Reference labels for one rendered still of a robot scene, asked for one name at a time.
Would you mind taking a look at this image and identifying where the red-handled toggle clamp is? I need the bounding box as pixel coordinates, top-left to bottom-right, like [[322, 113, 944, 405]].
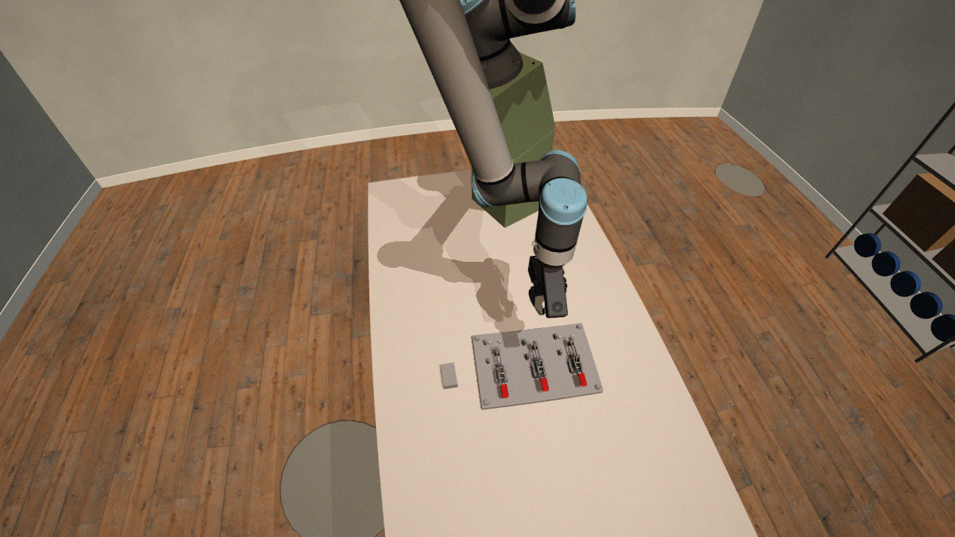
[[568, 336, 587, 386]]

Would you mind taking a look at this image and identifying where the grey toggle clamp with red handle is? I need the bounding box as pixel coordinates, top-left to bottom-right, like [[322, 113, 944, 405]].
[[493, 346, 509, 398]]

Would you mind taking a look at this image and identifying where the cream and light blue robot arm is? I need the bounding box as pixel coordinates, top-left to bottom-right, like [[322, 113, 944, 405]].
[[399, 0, 587, 318]]

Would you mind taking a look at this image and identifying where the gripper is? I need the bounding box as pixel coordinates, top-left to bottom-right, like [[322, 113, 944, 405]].
[[528, 256, 564, 315]]

